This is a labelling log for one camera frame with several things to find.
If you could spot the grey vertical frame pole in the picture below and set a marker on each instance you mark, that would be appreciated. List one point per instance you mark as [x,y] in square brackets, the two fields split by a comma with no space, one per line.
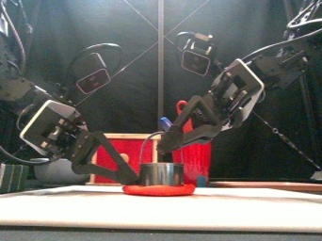
[161,62]

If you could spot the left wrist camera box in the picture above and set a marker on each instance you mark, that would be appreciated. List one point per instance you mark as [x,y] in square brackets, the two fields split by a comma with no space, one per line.
[90,78]

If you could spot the green striped block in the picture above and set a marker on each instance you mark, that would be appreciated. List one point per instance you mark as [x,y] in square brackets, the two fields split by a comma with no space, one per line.
[12,177]

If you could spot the grey bowl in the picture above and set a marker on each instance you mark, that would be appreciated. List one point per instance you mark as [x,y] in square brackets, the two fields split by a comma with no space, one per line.
[56,172]

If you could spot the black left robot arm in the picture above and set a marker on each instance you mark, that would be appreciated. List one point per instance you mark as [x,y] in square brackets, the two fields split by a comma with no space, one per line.
[16,91]

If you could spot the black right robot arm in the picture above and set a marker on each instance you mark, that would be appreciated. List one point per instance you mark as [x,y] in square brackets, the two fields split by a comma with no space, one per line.
[285,62]

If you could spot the wooden strip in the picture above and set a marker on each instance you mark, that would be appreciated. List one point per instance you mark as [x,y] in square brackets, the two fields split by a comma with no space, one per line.
[273,186]

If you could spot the white cutting board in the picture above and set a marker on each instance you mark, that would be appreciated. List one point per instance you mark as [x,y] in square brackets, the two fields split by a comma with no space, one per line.
[167,210]

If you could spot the red ribbed utensil cup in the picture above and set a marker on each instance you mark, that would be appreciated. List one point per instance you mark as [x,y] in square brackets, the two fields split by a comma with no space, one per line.
[197,163]

